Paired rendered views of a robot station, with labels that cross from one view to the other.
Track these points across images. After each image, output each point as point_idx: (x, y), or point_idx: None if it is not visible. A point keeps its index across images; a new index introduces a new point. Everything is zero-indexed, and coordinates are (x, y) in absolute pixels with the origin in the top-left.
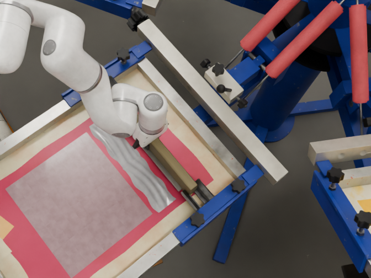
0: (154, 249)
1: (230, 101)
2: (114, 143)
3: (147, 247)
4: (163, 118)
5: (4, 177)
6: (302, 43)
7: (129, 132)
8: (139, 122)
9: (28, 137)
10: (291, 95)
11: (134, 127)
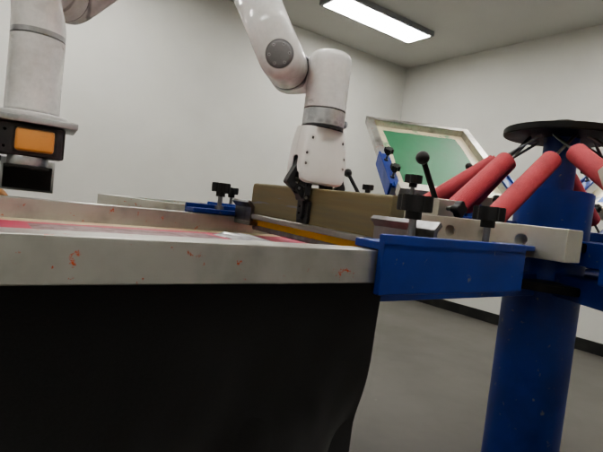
0: (310, 244)
1: (439, 205)
2: (247, 236)
3: None
4: (345, 79)
5: (38, 221)
6: (522, 181)
7: (293, 45)
8: (306, 100)
9: (113, 207)
10: (535, 439)
11: (302, 52)
